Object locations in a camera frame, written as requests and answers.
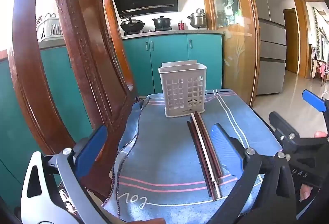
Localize silver refrigerator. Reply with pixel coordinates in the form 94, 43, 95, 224
244, 0, 287, 96

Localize dining chair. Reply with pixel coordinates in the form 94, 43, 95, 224
310, 44, 329, 87

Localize steel stockpot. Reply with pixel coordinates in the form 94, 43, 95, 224
187, 8, 207, 29

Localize black clay pot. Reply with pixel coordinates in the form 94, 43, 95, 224
152, 16, 172, 31

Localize red-brown chopstick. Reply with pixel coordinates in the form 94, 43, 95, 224
195, 112, 224, 179
193, 112, 222, 179

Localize wooden room door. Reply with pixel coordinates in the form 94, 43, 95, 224
283, 8, 300, 74

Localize white dish rack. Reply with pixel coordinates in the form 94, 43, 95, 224
36, 12, 63, 42

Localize teal base cabinet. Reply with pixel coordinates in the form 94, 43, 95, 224
0, 44, 94, 214
122, 33, 224, 95

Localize white chopstick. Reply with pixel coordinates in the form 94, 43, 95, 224
191, 116, 222, 199

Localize wood framed glass door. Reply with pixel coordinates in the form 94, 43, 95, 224
200, 0, 260, 108

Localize black wok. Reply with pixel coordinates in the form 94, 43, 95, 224
120, 17, 145, 33

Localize white plastic utensil basket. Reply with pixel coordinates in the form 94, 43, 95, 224
158, 60, 207, 118

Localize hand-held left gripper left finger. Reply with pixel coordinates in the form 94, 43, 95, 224
21, 125, 111, 224

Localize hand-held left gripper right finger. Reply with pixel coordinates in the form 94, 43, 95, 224
209, 123, 299, 224

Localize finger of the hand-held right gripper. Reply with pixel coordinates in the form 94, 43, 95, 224
269, 110, 304, 153
302, 89, 329, 122

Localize blue striped cloth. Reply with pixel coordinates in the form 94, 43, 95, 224
101, 88, 283, 223

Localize carved wooden chair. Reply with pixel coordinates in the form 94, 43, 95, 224
8, 0, 144, 204

